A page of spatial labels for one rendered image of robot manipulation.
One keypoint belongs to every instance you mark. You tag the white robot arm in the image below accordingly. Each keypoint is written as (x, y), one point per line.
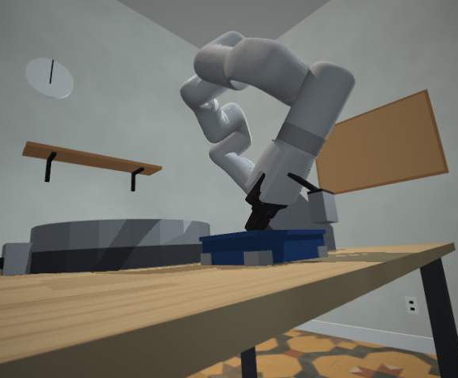
(273, 68)

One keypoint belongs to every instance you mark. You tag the blue crate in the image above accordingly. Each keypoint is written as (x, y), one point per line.
(262, 247)

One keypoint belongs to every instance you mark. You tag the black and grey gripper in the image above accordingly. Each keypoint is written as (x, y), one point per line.
(270, 187)

